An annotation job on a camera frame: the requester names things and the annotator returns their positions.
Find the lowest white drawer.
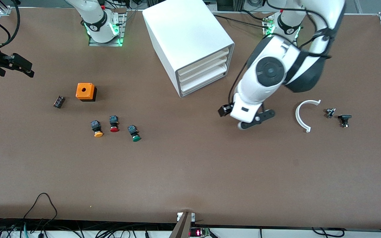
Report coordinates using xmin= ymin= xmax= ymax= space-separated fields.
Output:
xmin=180 ymin=63 xmax=229 ymax=96

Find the green push button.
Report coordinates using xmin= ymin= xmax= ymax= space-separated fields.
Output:
xmin=127 ymin=124 xmax=142 ymax=143

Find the white drawer cabinet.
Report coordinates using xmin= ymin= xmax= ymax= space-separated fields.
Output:
xmin=143 ymin=0 xmax=235 ymax=98

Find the yellow push button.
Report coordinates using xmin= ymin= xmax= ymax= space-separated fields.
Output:
xmin=90 ymin=120 xmax=104 ymax=138

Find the red push button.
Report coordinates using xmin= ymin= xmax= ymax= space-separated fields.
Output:
xmin=109 ymin=115 xmax=120 ymax=133

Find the black push button part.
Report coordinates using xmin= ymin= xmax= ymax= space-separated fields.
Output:
xmin=338 ymin=114 xmax=352 ymax=128

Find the orange box with hole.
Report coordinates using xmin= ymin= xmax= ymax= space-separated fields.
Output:
xmin=75 ymin=83 xmax=97 ymax=102

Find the white curved plastic arc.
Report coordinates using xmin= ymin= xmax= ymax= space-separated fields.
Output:
xmin=295 ymin=99 xmax=321 ymax=133

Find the red LED display module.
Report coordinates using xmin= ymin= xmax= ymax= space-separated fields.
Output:
xmin=189 ymin=227 xmax=211 ymax=237

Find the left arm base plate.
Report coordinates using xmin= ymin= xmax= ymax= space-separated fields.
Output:
xmin=262 ymin=18 xmax=299 ymax=47

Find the long black table cable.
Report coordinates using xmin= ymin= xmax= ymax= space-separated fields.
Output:
xmin=214 ymin=14 xmax=271 ymax=28

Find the short black table cable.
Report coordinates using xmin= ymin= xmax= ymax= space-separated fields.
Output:
xmin=242 ymin=10 xmax=271 ymax=22

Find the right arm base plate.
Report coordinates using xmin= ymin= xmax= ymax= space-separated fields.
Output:
xmin=88 ymin=8 xmax=127 ymax=47

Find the wooden camera mount post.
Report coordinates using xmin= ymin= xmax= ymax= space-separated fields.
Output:
xmin=169 ymin=212 xmax=196 ymax=238

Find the black looped cable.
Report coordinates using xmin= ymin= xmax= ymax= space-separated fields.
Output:
xmin=23 ymin=193 xmax=58 ymax=229

